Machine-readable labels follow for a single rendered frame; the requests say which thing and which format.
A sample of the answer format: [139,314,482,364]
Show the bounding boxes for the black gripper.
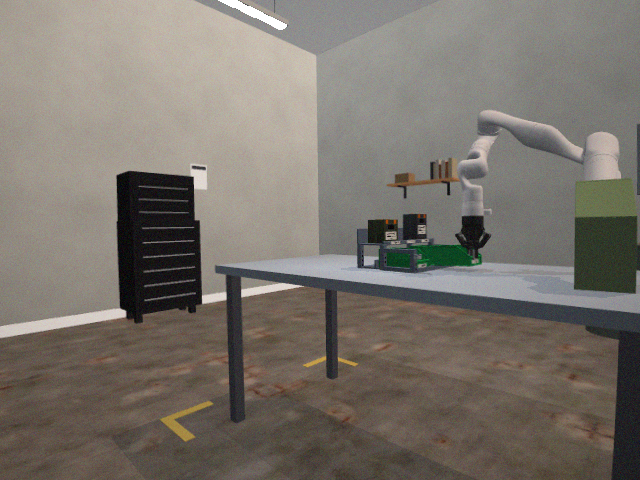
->
[455,216,491,260]

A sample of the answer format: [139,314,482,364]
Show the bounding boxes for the olive green case with orange latches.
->
[368,219,398,244]

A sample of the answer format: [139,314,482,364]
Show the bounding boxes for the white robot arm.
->
[457,110,621,216]

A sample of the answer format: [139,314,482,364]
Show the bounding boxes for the green bin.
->
[427,245,480,266]
[410,245,435,256]
[379,248,429,268]

